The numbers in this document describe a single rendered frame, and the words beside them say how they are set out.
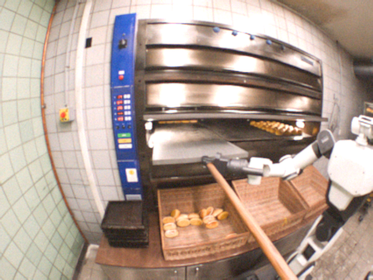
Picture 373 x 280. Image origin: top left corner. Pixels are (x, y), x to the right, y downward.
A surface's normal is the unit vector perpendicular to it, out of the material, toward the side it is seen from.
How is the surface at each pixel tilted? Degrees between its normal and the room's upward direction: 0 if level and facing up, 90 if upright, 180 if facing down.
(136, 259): 0
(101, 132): 90
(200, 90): 71
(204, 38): 90
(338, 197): 91
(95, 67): 90
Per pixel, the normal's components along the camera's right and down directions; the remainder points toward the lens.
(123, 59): 0.16, 0.27
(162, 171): 0.15, -0.07
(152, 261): 0.00, -0.96
